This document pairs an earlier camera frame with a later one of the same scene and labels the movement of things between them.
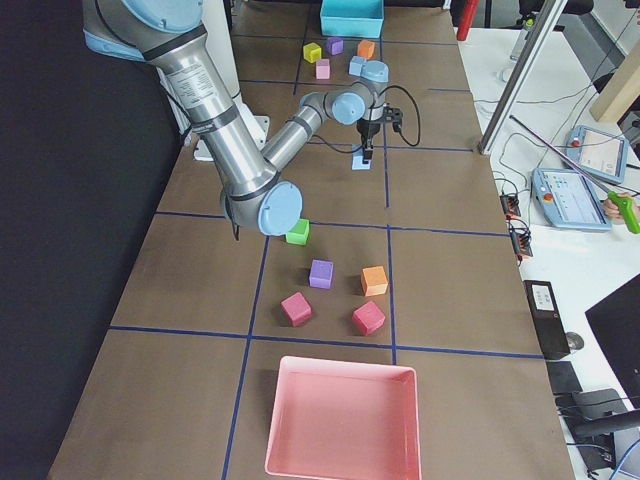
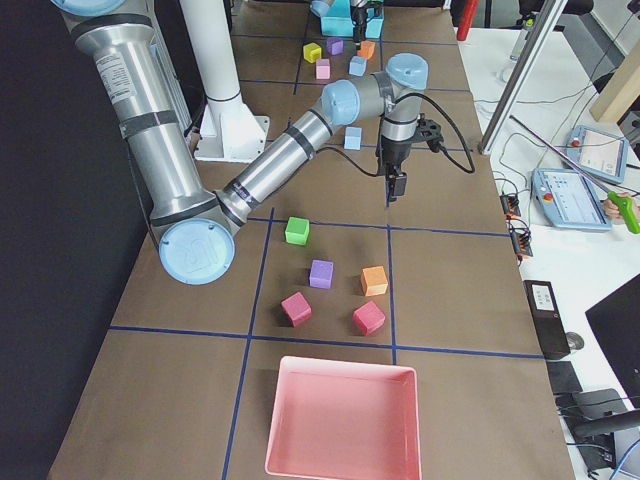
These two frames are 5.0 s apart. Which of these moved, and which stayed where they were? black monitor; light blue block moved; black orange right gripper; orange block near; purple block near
Moved: black orange right gripper; light blue block moved
Stayed: orange block near; black monitor; purple block near
